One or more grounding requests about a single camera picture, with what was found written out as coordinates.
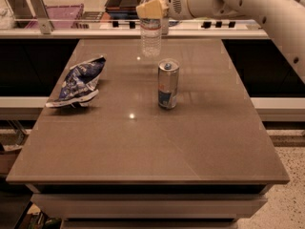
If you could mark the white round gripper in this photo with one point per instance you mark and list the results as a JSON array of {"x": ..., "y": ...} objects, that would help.
[{"x": 176, "y": 3}]

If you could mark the clear plastic water bottle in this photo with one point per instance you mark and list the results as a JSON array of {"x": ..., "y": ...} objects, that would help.
[{"x": 150, "y": 30}]

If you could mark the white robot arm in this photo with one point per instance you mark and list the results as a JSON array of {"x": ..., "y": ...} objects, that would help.
[{"x": 282, "y": 20}]

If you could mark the silver blue energy drink can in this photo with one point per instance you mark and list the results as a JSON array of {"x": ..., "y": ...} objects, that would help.
[{"x": 168, "y": 74}]

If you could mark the purple plastic crate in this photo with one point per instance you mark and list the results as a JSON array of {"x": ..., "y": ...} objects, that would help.
[{"x": 61, "y": 17}]

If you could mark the blue white chip bag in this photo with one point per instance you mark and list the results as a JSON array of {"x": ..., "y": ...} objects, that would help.
[{"x": 80, "y": 84}]

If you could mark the middle metal railing bracket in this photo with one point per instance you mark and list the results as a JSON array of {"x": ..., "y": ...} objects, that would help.
[{"x": 165, "y": 25}]

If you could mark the metal railing bracket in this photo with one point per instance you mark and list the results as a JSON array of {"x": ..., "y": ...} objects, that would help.
[
  {"x": 165, "y": 25},
  {"x": 44, "y": 23}
]

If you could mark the left metal railing bracket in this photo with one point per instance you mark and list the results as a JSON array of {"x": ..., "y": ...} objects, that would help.
[{"x": 44, "y": 23}]

